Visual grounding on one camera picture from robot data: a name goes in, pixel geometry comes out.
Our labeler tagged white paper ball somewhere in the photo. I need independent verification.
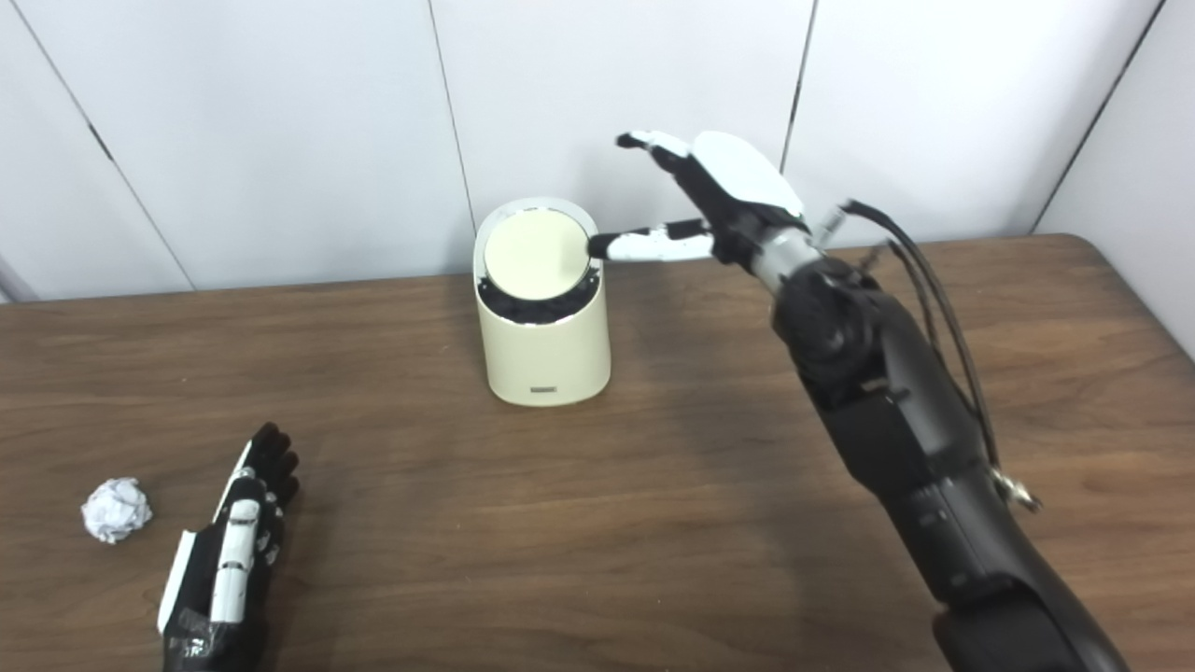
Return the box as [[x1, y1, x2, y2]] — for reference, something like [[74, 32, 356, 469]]
[[80, 478, 153, 544]]

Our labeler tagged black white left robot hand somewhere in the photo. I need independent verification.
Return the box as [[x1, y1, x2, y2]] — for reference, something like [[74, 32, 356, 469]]
[[157, 422, 301, 672]]

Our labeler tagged cream round bin lid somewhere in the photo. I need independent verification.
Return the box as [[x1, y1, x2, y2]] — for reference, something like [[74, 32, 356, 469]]
[[484, 207, 592, 301]]

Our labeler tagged cream-colored desktop bin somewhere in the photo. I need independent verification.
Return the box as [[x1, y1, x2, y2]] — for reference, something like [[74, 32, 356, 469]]
[[473, 197, 612, 408]]

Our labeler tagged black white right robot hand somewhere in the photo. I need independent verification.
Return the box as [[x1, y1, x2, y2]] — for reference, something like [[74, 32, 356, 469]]
[[588, 130, 811, 272]]

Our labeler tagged grey wall corner strip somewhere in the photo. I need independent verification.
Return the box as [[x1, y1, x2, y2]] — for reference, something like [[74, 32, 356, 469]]
[[0, 254, 40, 304]]

